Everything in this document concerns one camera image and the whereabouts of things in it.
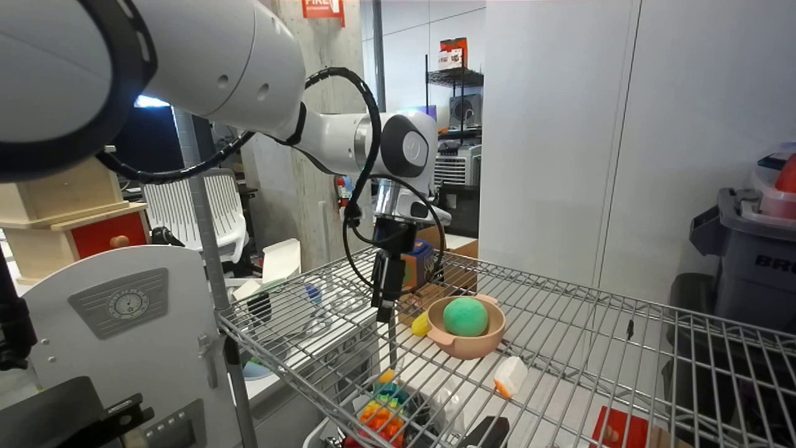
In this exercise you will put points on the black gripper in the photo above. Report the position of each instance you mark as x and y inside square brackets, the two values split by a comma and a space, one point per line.
[394, 235]

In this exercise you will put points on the green ball toy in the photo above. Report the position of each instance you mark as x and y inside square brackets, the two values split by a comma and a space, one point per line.
[466, 317]

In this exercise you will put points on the orange white plush toy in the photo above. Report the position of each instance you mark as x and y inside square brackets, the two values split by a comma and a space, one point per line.
[512, 378]

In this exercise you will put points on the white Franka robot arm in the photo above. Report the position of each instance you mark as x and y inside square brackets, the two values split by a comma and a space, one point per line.
[233, 52]

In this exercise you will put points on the peach plastic bowl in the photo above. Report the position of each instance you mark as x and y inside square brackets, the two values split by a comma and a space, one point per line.
[474, 347]

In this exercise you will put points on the rainbow stacking toy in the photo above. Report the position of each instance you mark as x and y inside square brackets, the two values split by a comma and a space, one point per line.
[385, 415]

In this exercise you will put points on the brown cardboard box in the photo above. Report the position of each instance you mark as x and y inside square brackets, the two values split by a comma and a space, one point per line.
[457, 277]

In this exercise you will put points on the white cardboard box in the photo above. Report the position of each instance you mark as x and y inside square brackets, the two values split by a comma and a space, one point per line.
[282, 259]

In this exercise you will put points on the black storage shelf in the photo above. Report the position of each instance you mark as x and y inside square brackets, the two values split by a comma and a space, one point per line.
[457, 151]

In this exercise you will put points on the black pouch white logo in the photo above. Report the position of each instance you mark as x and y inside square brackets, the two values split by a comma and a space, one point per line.
[487, 435]

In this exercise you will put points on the white slatted rack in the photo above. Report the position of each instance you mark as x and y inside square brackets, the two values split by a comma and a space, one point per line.
[200, 212]

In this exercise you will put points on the red flat box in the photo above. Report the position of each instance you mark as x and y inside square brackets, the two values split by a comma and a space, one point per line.
[617, 430]

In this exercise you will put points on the dark grey bin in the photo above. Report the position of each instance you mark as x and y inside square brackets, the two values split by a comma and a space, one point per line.
[692, 294]

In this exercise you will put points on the wooden shelf unit red panel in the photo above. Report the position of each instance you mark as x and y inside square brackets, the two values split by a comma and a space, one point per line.
[66, 216]

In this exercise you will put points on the grey storage tote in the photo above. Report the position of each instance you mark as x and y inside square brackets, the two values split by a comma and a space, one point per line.
[754, 264]

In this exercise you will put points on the clear lidded plastic container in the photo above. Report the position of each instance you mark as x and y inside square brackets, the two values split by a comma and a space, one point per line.
[779, 190]

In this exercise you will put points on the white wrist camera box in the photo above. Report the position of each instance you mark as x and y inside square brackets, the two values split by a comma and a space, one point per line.
[432, 216]

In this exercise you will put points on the red wall sign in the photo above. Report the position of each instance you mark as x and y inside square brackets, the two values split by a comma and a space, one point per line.
[324, 8]

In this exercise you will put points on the black camera housing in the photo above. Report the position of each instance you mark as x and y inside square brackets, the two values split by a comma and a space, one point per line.
[15, 315]

